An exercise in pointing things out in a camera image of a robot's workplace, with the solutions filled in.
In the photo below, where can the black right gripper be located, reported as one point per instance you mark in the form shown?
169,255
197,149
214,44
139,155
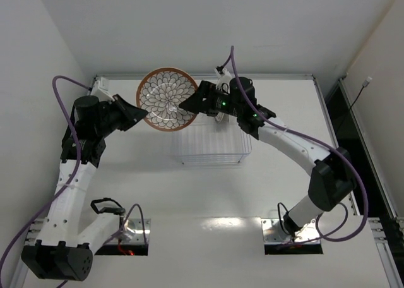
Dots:
205,97

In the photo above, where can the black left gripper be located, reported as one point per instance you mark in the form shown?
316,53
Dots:
118,108

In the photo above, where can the floral brown-rim plate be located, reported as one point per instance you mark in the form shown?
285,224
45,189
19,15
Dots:
221,118
160,93

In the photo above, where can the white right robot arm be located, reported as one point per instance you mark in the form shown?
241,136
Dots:
330,178

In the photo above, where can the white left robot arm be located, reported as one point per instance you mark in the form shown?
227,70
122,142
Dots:
61,251

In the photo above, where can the clear wire dish rack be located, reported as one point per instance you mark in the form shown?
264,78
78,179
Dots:
206,142

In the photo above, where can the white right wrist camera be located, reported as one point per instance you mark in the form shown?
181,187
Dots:
224,76

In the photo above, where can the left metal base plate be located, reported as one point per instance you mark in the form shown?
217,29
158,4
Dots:
134,233

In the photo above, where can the metal base plate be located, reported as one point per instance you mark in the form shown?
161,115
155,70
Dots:
273,234
134,233

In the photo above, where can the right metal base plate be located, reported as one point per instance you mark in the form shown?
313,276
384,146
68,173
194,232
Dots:
273,234

